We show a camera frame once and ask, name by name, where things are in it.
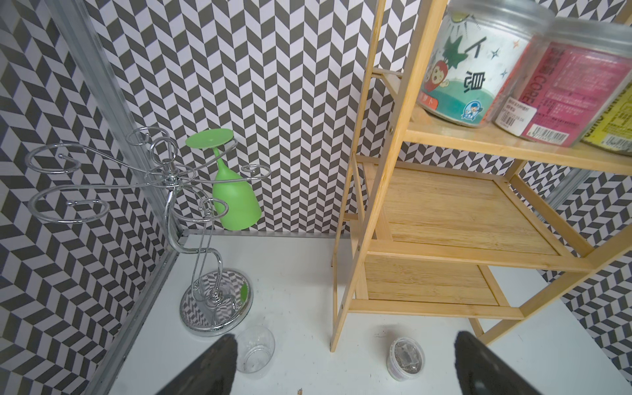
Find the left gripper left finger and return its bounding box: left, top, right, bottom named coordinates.
left=157, top=333, right=238, bottom=395

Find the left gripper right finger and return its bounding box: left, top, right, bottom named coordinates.
left=454, top=331, right=540, bottom=395

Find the yellow label seed jar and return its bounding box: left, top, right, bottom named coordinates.
left=582, top=83, right=631, bottom=156

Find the carrot seed jar red label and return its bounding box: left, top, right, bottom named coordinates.
left=417, top=1, right=555, bottom=128

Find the flower seed jar pink label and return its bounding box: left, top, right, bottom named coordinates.
left=495, top=17, right=631, bottom=147

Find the bamboo three-tier shelf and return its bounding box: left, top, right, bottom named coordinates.
left=330, top=1, right=631, bottom=349

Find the clear glass cup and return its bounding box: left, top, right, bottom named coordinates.
left=236, top=326, right=276, bottom=380

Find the small clear tub far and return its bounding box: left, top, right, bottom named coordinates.
left=386, top=337, right=426, bottom=382

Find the green plastic goblet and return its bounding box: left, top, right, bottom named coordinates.
left=185, top=128, right=262, bottom=231

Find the chrome wire glass rack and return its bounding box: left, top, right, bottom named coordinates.
left=24, top=126, right=273, bottom=338

